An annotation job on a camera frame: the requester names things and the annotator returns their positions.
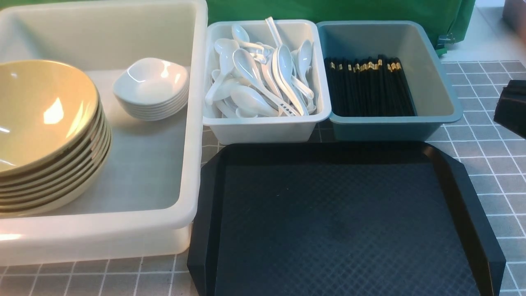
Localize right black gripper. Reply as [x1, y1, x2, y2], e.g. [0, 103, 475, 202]
[493, 79, 526, 139]

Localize small white sauce dish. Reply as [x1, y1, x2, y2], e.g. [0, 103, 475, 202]
[113, 58, 190, 106]

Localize white ceramic soup spoon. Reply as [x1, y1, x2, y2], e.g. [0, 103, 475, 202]
[231, 23, 265, 52]

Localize yellow-green noodle bowl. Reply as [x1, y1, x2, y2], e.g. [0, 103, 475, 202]
[0, 60, 100, 177]

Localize blue-grey chopstick bin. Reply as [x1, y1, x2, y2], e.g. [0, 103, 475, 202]
[317, 21, 463, 142]

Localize black clamp on cloth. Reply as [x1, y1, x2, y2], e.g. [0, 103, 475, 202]
[435, 33, 455, 50]

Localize green cloth backdrop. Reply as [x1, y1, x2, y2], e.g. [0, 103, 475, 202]
[207, 0, 475, 48]

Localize bundle of black chopsticks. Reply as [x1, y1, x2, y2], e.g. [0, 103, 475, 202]
[324, 55, 417, 117]

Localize white spoon bin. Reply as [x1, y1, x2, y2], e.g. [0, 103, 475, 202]
[201, 19, 332, 145]

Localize black serving tray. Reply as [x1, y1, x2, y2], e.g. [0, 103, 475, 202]
[187, 142, 507, 296]

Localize pile of white spoons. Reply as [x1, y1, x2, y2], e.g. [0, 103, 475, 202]
[203, 17, 321, 118]

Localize stack of white dishes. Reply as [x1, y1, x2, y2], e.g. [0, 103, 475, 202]
[114, 87, 189, 121]

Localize large white plastic tub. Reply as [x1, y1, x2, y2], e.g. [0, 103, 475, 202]
[1, 0, 208, 266]

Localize stack of yellow bowls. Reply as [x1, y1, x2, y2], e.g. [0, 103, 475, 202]
[0, 103, 112, 218]

